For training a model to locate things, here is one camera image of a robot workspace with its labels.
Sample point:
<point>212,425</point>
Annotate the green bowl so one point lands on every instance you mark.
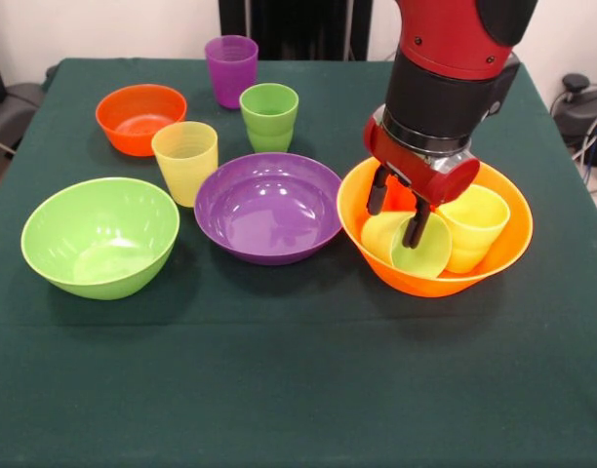
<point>98,234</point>

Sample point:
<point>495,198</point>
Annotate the dark green tablecloth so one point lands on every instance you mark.
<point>298,365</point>

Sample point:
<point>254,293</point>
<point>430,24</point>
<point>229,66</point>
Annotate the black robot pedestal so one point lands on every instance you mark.
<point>303,24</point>

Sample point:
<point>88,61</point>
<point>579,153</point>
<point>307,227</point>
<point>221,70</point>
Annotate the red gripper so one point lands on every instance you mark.
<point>415,168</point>

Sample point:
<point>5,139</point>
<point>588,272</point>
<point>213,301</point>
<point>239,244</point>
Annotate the purple cup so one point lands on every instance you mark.
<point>230,78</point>

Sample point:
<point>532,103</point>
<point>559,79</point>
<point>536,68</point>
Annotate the yellow-orange stepped cup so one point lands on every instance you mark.
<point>474,234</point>

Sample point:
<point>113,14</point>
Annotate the orange-red cup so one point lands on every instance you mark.
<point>401,200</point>

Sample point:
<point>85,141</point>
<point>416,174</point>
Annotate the light green tapered cup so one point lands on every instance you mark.
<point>425,258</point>

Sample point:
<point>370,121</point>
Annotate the purple bowl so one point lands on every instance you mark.
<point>269,214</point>

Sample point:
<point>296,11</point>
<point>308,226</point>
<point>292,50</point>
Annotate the large yellow-orange bowl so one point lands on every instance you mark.
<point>357,205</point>

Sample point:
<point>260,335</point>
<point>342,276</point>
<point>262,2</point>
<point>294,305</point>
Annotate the orange-red bowl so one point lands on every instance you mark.
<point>132,122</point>

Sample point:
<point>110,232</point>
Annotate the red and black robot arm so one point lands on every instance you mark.
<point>445,73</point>

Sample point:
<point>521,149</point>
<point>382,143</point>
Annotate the grey office chair base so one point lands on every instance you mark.
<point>15,107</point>

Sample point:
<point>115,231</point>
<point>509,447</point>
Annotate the green stepped cup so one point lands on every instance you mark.
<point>269,117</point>

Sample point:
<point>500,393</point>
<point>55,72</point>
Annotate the yellow tapered cup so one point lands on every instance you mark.
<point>186,170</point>

